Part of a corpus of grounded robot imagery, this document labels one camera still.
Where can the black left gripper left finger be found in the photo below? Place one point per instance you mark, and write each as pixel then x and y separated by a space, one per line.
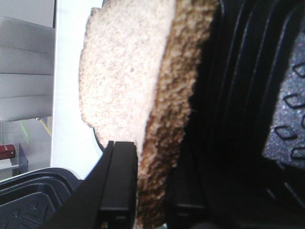
pixel 106 199

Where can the mint green breakfast maker base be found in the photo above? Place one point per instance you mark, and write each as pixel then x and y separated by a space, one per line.
pixel 246 127

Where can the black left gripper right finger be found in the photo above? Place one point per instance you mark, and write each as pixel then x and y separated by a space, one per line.
pixel 184 203

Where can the left grey upholstered chair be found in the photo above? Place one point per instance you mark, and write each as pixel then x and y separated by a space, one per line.
pixel 26 70

